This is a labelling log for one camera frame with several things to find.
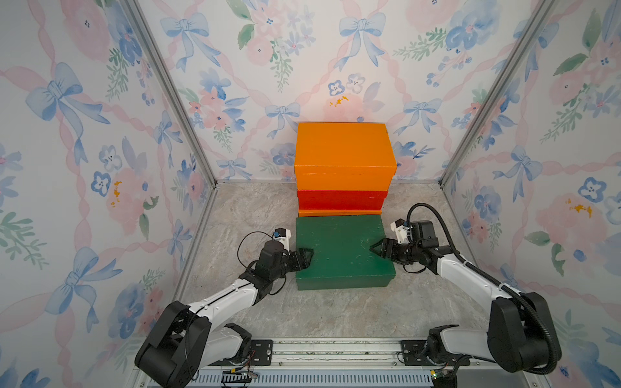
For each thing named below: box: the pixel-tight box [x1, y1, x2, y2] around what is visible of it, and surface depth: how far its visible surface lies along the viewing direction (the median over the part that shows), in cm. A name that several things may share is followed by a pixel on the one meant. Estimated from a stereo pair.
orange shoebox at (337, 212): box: [298, 209, 383, 218], surface depth 98 cm
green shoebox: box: [295, 214, 397, 291], surface depth 88 cm
